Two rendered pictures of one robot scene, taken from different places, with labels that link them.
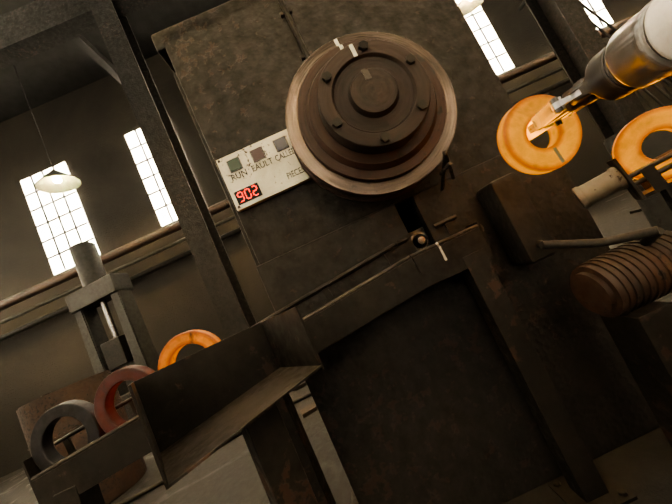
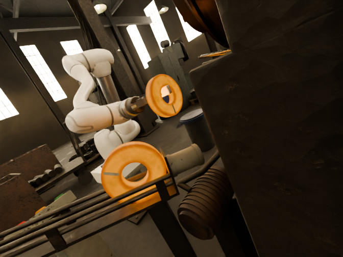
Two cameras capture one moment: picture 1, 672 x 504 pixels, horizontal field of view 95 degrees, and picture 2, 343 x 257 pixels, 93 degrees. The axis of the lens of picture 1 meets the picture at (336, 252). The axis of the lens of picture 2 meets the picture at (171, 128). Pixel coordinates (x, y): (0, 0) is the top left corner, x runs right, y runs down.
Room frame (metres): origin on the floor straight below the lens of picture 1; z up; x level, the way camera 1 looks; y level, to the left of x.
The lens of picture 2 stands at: (1.04, -0.90, 0.87)
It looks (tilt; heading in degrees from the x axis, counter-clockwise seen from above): 16 degrees down; 138
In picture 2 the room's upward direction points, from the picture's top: 25 degrees counter-clockwise
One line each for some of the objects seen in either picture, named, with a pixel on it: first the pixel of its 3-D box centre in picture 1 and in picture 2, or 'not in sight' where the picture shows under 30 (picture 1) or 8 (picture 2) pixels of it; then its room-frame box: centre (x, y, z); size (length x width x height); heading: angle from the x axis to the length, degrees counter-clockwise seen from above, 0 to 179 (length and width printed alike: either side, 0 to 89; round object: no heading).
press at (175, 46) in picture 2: not in sight; (178, 65); (-4.26, 6.23, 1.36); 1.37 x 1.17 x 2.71; 171
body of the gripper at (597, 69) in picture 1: (603, 80); (139, 103); (0.46, -0.48, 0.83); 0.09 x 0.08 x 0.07; 1
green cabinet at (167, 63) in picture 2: not in sight; (172, 83); (-1.97, 2.58, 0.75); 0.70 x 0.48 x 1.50; 91
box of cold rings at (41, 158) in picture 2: not in sight; (25, 174); (-3.48, -0.96, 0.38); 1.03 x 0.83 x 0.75; 94
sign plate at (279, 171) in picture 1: (264, 169); not in sight; (0.94, 0.09, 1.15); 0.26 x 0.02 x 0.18; 91
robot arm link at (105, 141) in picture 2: not in sight; (106, 142); (-0.31, -0.39, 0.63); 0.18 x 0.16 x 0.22; 80
